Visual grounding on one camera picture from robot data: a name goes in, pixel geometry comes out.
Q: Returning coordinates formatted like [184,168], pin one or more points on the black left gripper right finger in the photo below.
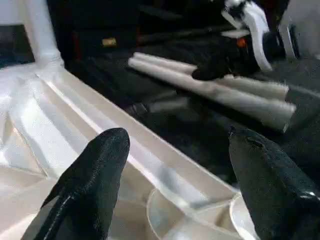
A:
[272,200]

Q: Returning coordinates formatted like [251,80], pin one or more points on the white plastic table leg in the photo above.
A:
[225,97]
[40,30]
[260,87]

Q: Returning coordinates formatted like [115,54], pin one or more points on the small yellow label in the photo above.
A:
[109,42]

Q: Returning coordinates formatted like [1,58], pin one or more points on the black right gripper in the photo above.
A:
[247,52]

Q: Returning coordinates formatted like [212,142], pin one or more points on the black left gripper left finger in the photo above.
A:
[87,195]

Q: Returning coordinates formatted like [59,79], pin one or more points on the black bench with silver rail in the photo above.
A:
[190,34]

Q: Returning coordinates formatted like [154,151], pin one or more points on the white plastic table top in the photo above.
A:
[75,125]

